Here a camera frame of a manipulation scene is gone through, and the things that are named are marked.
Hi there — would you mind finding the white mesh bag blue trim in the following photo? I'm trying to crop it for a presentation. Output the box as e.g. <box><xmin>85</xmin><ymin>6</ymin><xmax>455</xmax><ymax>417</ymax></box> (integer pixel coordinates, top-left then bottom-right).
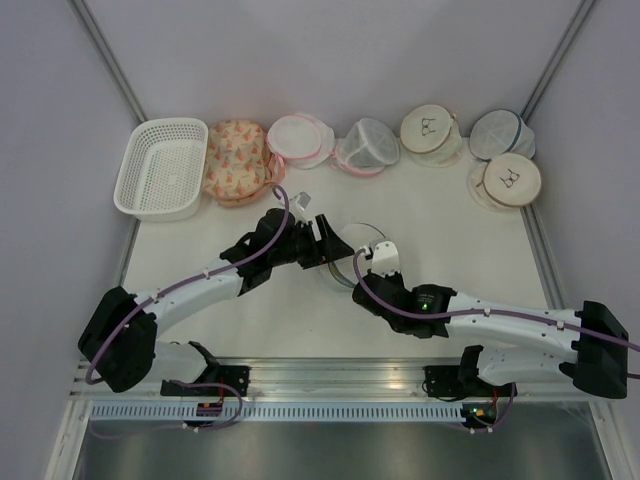
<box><xmin>469</xmin><ymin>109</ymin><xmax>536</xmax><ymax>161</ymax></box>

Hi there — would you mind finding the white mesh bag blue zipper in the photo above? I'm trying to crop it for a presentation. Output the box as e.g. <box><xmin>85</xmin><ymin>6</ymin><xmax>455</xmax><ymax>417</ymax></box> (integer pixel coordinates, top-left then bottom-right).
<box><xmin>322</xmin><ymin>222</ymin><xmax>388</xmax><ymax>289</ymax></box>

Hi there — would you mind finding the corner aluminium post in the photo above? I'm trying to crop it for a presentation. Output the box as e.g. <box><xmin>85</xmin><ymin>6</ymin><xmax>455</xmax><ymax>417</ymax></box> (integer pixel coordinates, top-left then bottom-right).
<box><xmin>520</xmin><ymin>0</ymin><xmax>600</xmax><ymax>122</ymax></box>
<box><xmin>67</xmin><ymin>0</ymin><xmax>148</xmax><ymax>124</ymax></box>

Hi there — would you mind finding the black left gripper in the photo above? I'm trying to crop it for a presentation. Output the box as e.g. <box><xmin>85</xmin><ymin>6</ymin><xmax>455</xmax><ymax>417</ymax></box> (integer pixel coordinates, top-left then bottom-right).
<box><xmin>270</xmin><ymin>215</ymin><xmax>354</xmax><ymax>270</ymax></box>

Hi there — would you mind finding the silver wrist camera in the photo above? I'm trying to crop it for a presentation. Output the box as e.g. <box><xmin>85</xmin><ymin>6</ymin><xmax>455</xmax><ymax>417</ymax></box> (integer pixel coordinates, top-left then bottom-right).
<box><xmin>289</xmin><ymin>192</ymin><xmax>312</xmax><ymax>223</ymax></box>
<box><xmin>365</xmin><ymin>238</ymin><xmax>401</xmax><ymax>277</ymax></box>

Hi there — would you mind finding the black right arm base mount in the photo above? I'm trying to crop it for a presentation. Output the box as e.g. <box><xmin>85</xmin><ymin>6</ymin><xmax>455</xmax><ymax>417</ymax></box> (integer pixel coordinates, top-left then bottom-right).
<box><xmin>422</xmin><ymin>345</ymin><xmax>493</xmax><ymax>402</ymax></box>

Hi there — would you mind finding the white plastic perforated basket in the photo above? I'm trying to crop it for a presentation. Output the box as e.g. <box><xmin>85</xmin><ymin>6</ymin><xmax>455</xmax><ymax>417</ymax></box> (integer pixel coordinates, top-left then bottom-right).
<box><xmin>113</xmin><ymin>117</ymin><xmax>208</xmax><ymax>222</ymax></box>

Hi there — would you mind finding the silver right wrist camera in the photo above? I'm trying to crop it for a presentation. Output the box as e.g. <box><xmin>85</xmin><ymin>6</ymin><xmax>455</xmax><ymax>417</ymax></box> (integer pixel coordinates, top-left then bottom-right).
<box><xmin>365</xmin><ymin>238</ymin><xmax>401</xmax><ymax>277</ymax></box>

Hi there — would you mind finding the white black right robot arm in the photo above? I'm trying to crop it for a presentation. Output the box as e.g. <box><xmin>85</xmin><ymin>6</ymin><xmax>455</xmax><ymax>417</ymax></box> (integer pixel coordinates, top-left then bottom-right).
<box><xmin>352</xmin><ymin>273</ymin><xmax>630</xmax><ymax>400</ymax></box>

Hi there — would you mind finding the beige laundry bag far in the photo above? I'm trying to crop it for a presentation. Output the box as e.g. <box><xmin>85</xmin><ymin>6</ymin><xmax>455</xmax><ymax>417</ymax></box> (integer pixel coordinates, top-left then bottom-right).
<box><xmin>399</xmin><ymin>104</ymin><xmax>462</xmax><ymax>168</ymax></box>

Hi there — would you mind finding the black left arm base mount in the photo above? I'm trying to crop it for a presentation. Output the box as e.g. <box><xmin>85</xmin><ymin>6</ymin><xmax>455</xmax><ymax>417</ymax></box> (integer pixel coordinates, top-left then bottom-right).
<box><xmin>160</xmin><ymin>341</ymin><xmax>250</xmax><ymax>399</ymax></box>

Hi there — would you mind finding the left corner aluminium post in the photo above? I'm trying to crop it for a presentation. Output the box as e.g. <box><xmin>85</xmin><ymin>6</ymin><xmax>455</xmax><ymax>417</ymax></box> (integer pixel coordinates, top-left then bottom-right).
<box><xmin>67</xmin><ymin>0</ymin><xmax>148</xmax><ymax>124</ymax></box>

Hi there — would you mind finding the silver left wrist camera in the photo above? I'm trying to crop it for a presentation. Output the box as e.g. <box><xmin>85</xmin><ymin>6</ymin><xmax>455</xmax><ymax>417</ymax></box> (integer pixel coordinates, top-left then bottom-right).
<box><xmin>289</xmin><ymin>192</ymin><xmax>312</xmax><ymax>223</ymax></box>

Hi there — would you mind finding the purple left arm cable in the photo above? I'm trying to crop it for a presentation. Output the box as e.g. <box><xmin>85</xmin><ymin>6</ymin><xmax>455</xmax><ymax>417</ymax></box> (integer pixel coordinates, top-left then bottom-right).
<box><xmin>86</xmin><ymin>185</ymin><xmax>292</xmax><ymax>386</ymax></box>

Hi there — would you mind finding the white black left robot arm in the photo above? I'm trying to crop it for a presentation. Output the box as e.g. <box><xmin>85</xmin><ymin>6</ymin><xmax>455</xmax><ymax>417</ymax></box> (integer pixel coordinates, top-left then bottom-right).
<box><xmin>78</xmin><ymin>209</ymin><xmax>354</xmax><ymax>396</ymax></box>

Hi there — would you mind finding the beige laundry bag near right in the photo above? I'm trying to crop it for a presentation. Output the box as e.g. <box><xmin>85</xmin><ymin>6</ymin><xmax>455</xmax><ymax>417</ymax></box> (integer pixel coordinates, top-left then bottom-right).
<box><xmin>466</xmin><ymin>153</ymin><xmax>542</xmax><ymax>212</ymax></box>

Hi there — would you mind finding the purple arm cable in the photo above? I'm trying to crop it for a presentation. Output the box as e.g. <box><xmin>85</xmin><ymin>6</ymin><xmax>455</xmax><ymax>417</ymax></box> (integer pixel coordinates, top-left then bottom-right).
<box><xmin>86</xmin><ymin>185</ymin><xmax>292</xmax><ymax>386</ymax></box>
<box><xmin>352</xmin><ymin>251</ymin><xmax>640</xmax><ymax>354</ymax></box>

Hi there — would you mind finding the round white bag pink trim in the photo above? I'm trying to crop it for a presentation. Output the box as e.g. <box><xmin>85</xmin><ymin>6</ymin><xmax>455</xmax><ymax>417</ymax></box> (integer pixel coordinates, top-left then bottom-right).
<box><xmin>267</xmin><ymin>113</ymin><xmax>336</xmax><ymax>170</ymax></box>

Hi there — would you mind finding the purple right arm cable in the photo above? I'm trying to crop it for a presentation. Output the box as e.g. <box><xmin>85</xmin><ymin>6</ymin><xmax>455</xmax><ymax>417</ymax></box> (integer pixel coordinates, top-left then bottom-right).
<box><xmin>352</xmin><ymin>251</ymin><xmax>640</xmax><ymax>354</ymax></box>

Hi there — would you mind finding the aluminium front rail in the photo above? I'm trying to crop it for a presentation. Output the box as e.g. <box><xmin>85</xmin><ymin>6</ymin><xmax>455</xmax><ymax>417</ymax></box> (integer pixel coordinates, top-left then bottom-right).
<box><xmin>69</xmin><ymin>356</ymin><xmax>611</xmax><ymax>401</ymax></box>

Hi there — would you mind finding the white slotted cable duct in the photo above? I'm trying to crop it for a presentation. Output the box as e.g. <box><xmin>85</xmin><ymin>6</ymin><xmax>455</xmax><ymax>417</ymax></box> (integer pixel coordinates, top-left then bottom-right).
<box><xmin>89</xmin><ymin>401</ymin><xmax>464</xmax><ymax>423</ymax></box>

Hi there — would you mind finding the right corner aluminium post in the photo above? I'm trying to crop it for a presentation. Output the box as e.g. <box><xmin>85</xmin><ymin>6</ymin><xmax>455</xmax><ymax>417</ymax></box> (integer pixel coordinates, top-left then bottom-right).
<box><xmin>520</xmin><ymin>0</ymin><xmax>600</xmax><ymax>122</ymax></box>

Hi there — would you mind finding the floral beige laundry bag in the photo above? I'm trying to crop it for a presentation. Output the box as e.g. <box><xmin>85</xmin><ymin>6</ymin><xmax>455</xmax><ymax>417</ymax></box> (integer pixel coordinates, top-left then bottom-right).
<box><xmin>202</xmin><ymin>119</ymin><xmax>286</xmax><ymax>208</ymax></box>

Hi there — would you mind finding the white mesh bag pink trim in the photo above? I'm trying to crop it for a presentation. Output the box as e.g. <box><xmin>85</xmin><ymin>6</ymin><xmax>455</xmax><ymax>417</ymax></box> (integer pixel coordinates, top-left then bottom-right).
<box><xmin>334</xmin><ymin>118</ymin><xmax>401</xmax><ymax>177</ymax></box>

